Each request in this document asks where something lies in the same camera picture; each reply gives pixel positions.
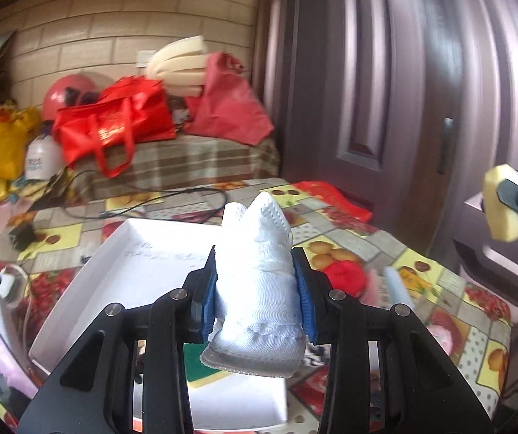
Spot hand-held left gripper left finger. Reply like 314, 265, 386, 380
17, 246, 219, 434

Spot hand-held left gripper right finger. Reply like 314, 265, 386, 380
290, 246, 495, 434

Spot yellow sponge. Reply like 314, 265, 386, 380
482, 163, 518, 242

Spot red plush toy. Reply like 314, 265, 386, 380
322, 262, 368, 299

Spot white sock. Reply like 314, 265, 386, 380
199, 191, 309, 378

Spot white cardboard box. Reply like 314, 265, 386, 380
28, 218, 289, 434

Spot green sponge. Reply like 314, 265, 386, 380
183, 344, 224, 387

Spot purple side cabinet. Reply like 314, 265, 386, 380
453, 194, 518, 310

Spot light blue tube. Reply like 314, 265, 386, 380
383, 267, 411, 308

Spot red plastic bag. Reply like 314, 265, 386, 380
293, 181, 373, 223

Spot fruit print tablecloth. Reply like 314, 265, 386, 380
0, 178, 513, 434

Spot plaid blanket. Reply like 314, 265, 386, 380
69, 136, 282, 191

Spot black power adapter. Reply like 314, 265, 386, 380
9, 224, 38, 251

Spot purple door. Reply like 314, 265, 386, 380
281, 0, 518, 281

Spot pink non-woven bag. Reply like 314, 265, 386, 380
184, 52, 274, 146

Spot red tote bag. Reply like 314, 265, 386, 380
52, 77, 178, 178

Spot white plastic jar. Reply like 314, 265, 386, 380
25, 133, 63, 180

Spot cream foam pads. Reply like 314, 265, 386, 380
147, 35, 210, 98

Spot red round helmet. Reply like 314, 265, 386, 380
42, 75, 106, 120

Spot yellow shopping bag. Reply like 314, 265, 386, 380
0, 106, 43, 180

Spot dark door handle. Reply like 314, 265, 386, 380
437, 118, 454, 175

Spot black cable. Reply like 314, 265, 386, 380
62, 169, 228, 220

